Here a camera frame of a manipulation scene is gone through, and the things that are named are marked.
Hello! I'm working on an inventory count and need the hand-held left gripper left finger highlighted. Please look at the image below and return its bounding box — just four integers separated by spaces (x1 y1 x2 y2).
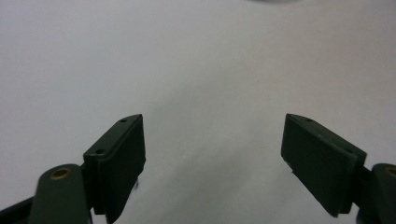
82 113 147 224

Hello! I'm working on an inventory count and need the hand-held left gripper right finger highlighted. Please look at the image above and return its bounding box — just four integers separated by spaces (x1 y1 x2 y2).
280 113 368 218

